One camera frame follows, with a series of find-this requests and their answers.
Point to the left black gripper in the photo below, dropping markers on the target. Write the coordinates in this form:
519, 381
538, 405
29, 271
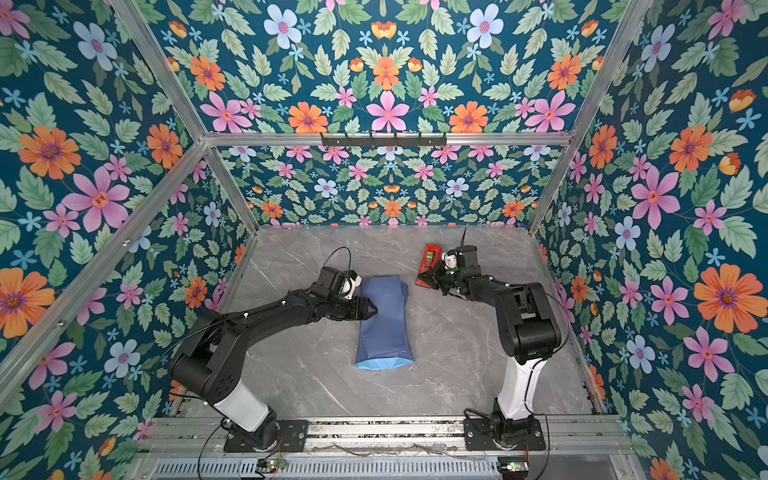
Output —
365, 308

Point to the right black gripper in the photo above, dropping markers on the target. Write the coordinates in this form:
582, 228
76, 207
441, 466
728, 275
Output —
435, 279

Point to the light blue wrapping paper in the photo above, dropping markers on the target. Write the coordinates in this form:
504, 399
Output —
383, 340

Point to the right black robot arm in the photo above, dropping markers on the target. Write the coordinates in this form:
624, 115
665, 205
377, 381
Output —
528, 329

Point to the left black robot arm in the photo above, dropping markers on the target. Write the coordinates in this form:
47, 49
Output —
210, 361

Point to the red tape dispenser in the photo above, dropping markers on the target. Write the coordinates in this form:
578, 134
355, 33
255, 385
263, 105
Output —
431, 256

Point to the white ventilation grille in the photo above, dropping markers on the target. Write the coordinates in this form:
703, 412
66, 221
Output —
328, 468

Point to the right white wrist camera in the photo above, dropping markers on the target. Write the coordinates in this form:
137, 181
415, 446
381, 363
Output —
452, 259

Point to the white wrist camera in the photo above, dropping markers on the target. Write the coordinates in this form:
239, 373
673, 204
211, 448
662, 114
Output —
452, 259
350, 283

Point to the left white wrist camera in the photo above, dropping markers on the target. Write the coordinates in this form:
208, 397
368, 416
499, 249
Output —
350, 283

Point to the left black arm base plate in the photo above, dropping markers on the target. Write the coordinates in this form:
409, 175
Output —
270, 435

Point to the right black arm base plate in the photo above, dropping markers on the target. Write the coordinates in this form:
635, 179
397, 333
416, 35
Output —
499, 434

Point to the black hook rail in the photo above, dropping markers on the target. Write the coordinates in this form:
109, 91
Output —
370, 140

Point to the aluminium front mounting rail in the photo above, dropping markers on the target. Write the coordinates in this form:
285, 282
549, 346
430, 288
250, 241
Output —
363, 436

